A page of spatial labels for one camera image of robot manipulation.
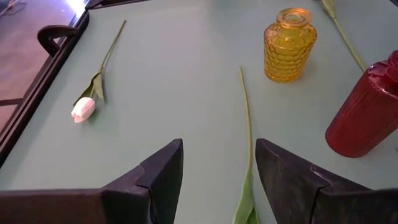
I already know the black metal table frame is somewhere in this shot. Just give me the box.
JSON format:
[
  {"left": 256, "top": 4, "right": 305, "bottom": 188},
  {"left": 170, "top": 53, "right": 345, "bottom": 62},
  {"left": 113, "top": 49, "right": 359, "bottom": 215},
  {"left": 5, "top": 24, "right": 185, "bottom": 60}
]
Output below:
[{"left": 0, "top": 0, "right": 150, "bottom": 169}]

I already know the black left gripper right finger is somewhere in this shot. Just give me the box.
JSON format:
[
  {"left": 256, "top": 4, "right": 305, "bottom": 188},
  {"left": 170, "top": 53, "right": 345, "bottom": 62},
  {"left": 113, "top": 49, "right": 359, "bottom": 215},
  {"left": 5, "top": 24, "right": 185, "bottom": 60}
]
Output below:
[{"left": 255, "top": 138, "right": 398, "bottom": 224}]

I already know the white artificial tulip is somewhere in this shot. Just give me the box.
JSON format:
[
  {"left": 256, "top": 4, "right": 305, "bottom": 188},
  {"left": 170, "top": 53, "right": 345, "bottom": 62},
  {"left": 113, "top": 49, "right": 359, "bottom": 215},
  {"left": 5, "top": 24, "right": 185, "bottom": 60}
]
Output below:
[
  {"left": 231, "top": 66, "right": 261, "bottom": 224},
  {"left": 70, "top": 19, "right": 127, "bottom": 124},
  {"left": 320, "top": 0, "right": 368, "bottom": 72}
]

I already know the red ribbed glass vase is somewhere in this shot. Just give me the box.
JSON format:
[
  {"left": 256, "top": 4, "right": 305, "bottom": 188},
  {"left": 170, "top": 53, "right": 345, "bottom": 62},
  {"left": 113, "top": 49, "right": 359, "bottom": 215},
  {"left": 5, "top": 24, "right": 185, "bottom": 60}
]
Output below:
[{"left": 325, "top": 50, "right": 398, "bottom": 159}]

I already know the yellow textured glass vase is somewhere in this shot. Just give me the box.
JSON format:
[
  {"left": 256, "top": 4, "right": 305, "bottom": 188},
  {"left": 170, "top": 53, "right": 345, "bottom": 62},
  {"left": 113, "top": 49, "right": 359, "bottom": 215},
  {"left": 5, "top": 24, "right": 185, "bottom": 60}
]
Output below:
[{"left": 263, "top": 7, "right": 318, "bottom": 83}]

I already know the green table mat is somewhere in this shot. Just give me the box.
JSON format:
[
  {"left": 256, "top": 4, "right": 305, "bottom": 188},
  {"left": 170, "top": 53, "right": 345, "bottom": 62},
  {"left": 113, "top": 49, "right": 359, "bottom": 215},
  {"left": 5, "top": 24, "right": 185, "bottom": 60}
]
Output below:
[{"left": 0, "top": 0, "right": 398, "bottom": 224}]

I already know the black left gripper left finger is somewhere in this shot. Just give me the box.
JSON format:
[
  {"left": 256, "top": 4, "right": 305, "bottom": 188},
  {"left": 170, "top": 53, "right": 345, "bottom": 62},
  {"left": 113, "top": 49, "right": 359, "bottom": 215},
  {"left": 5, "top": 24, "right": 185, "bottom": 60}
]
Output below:
[{"left": 0, "top": 138, "right": 184, "bottom": 224}]

